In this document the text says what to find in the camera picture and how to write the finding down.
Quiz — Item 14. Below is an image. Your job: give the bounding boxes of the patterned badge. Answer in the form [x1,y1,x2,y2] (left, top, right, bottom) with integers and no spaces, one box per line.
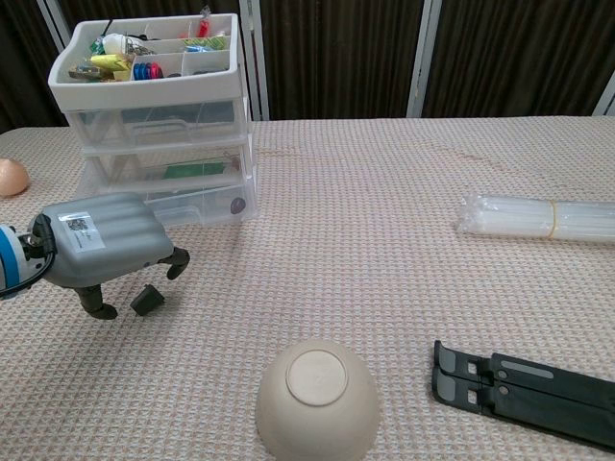
[66,64,105,82]

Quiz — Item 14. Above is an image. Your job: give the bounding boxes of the black folding stand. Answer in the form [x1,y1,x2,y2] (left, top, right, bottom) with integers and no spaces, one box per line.
[430,339,615,455]

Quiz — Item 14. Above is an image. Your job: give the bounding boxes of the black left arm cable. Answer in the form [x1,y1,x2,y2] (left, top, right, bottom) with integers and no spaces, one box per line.
[0,215,54,302]

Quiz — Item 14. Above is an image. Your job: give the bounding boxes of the blue green packet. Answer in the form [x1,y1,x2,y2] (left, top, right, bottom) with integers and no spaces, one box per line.
[182,36,227,53]

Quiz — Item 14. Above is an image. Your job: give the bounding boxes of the beige woven tablecloth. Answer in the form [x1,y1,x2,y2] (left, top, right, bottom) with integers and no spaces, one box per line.
[0,114,615,461]

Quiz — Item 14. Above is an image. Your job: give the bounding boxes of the pack of clear sticks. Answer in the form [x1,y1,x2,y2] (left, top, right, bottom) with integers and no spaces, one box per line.
[455,191,615,249]

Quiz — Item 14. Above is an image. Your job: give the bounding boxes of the coloured thread spools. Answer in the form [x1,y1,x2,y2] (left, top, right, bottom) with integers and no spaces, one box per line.
[133,61,165,81]

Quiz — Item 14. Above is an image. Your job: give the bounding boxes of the peach coloured ball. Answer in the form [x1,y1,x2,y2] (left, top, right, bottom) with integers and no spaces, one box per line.
[0,158,31,199]

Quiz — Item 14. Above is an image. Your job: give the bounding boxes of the black folding screen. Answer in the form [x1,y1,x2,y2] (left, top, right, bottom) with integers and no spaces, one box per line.
[0,0,615,135]

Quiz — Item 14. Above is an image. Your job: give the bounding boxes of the white drawer organizer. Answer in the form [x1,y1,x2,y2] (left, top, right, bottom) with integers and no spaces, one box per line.
[47,12,260,227]

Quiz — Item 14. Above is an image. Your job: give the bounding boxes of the beige upturned bowl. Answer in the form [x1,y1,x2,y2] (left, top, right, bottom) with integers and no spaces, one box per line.
[255,337,381,461]

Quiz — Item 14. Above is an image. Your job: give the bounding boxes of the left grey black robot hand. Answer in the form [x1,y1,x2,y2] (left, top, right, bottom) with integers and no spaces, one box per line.
[40,191,191,322]

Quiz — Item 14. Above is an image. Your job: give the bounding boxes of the yellow packet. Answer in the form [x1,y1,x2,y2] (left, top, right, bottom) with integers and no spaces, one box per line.
[89,55,131,72]

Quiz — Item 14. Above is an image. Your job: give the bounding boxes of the clear plastic drawer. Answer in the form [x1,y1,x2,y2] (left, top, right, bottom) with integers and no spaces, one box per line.
[64,98,250,146]
[79,143,258,228]

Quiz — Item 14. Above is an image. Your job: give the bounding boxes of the flat green card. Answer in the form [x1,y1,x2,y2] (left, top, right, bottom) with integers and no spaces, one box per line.
[162,163,225,180]

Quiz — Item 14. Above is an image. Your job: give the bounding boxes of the small black plug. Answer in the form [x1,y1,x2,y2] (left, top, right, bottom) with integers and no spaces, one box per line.
[130,283,167,317]

